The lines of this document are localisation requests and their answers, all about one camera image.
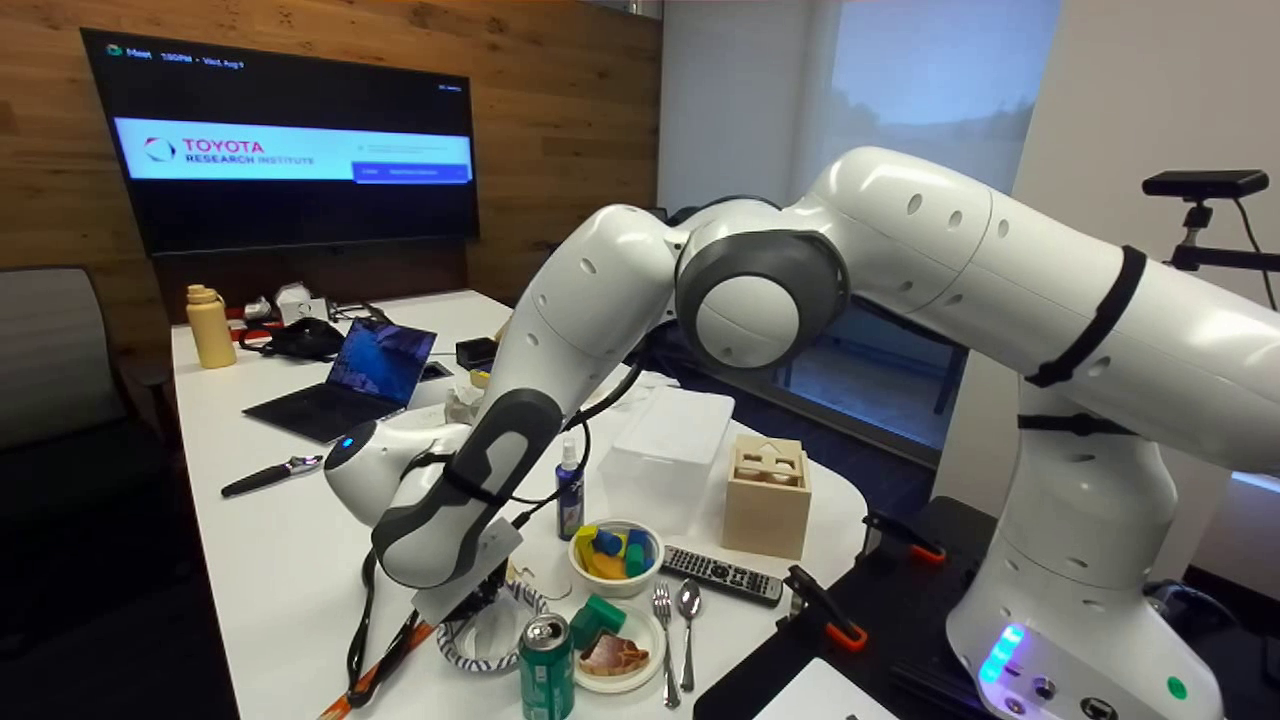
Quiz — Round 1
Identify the wooden shape sorter box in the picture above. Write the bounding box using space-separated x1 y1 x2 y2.
720 435 815 560

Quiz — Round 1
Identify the small blue spray bottle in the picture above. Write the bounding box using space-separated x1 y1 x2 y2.
554 442 587 545

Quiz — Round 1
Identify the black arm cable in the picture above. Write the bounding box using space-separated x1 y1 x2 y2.
499 356 648 532

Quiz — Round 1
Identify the white bowl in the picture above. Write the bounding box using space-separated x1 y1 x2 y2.
564 517 668 600

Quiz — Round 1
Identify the white small object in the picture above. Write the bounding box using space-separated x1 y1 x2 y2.
274 278 331 327

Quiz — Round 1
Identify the black cloth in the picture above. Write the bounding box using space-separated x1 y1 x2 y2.
257 315 350 362

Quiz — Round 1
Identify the orange and black utensil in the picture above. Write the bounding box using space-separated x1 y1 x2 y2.
316 615 441 720

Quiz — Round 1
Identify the yellow toy block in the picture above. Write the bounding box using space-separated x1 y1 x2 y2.
572 522 634 584

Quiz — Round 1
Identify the green soda can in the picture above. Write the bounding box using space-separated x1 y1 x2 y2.
515 613 578 720

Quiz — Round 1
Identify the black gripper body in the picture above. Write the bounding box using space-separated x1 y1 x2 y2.
437 557 521 630

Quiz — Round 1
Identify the small white plate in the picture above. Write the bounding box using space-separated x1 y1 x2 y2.
567 613 668 696

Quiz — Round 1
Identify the black marker pen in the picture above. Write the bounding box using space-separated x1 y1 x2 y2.
218 452 330 505

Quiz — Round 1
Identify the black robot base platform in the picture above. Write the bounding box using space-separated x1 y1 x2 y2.
691 495 1280 720

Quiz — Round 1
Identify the wall-mounted TV screen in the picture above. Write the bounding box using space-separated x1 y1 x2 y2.
82 27 486 261

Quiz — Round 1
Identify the black laptop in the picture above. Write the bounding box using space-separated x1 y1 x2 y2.
242 315 441 448

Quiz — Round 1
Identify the black camera on tripod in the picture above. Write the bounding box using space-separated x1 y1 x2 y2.
1141 169 1280 276

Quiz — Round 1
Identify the brown food piece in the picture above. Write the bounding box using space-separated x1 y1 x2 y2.
581 630 654 678

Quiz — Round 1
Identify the black remote control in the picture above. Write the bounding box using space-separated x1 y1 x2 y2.
660 545 788 613

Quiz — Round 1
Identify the small black box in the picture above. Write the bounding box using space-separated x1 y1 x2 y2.
451 334 505 377

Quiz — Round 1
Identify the tan squeeze bottle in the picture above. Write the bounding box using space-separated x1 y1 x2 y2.
182 278 242 372

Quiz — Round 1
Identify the black orange clamp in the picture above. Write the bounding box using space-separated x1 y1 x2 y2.
861 513 953 571
780 560 872 656

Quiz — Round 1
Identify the green toy block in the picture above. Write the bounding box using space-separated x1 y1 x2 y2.
621 528 660 578

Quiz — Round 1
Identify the gray office chair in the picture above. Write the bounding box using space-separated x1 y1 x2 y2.
0 262 170 534

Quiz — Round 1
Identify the translucent white plastic bin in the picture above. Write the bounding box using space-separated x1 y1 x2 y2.
594 381 741 538

